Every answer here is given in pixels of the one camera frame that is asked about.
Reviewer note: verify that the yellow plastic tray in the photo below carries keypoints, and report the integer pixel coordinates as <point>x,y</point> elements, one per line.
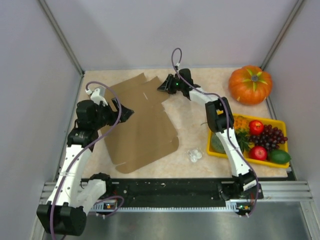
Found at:
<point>246,146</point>

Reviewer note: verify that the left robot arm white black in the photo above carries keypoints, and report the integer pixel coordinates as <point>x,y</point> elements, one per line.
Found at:
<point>65,211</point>

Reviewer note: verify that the brown cardboard box sheet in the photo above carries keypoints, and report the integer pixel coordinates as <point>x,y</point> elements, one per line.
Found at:
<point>149,134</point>

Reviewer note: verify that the green avocado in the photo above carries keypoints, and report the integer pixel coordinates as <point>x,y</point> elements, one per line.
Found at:
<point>279,156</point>

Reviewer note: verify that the purple grape bunch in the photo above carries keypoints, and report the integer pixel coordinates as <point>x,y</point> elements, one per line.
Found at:
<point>270,138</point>

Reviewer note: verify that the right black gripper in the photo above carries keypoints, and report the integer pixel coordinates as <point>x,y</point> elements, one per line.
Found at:
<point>166,85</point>

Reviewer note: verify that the orange pumpkin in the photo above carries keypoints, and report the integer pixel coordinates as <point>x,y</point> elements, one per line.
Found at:
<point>250,85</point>

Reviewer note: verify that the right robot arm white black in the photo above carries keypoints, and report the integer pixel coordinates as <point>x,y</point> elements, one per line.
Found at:
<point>220,121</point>

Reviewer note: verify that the orange flower decoration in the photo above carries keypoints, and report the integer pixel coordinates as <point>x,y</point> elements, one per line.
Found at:
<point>241,124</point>

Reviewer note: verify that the aluminium frame beam front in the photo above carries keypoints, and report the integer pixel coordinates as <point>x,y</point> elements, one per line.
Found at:
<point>273,191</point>

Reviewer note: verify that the corner aluminium post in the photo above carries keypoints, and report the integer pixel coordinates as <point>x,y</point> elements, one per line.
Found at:
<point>60,36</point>
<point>297,7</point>

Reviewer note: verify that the red apple lower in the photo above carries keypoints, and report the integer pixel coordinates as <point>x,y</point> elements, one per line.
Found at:
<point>258,153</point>

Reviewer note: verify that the left corner aluminium post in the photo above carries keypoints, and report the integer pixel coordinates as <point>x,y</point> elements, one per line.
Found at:
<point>60,36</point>

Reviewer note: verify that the red apple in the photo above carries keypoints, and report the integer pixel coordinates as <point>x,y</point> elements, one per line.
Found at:
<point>258,153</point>
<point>256,127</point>

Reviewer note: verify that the green melon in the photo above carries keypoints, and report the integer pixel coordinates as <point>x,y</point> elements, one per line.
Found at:
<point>217,145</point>

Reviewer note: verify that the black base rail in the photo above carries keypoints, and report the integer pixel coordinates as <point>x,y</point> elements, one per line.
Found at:
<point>178,192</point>

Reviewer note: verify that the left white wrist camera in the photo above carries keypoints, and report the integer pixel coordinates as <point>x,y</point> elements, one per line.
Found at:
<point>97,95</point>

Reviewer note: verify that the red apple upper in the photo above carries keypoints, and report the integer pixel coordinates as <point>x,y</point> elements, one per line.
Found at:
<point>256,127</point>

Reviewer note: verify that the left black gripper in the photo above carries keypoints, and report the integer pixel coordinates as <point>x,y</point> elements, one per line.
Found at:
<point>114,115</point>

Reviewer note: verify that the right corner aluminium post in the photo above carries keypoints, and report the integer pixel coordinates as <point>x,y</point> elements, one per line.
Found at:
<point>297,7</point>

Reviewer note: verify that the clear plastic bits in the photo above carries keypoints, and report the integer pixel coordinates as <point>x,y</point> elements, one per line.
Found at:
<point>194,155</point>

